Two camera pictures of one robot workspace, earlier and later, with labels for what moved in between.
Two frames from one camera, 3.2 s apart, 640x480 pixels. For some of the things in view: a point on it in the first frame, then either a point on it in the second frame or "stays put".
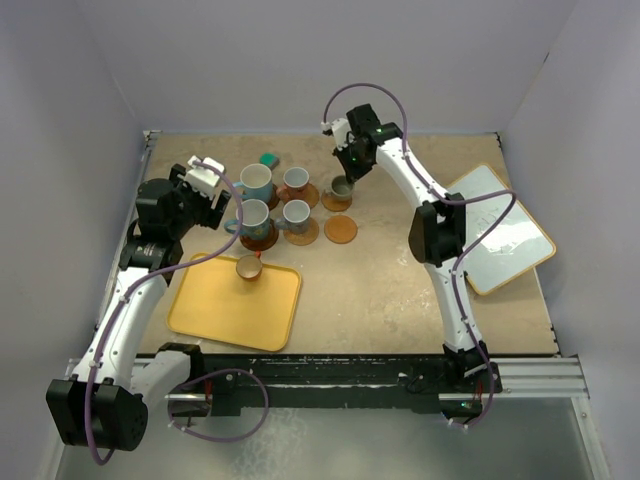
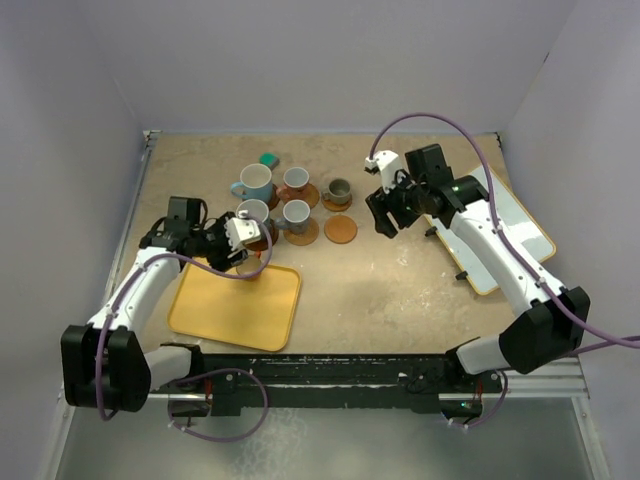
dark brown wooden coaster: x=275 y=199 stays put
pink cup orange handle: x=295 y=179 stays put
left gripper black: x=211 y=208 -> x=228 y=257
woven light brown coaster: x=304 y=238 stays put
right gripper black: x=352 y=173 -> x=381 y=204
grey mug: x=296 y=214 stays put
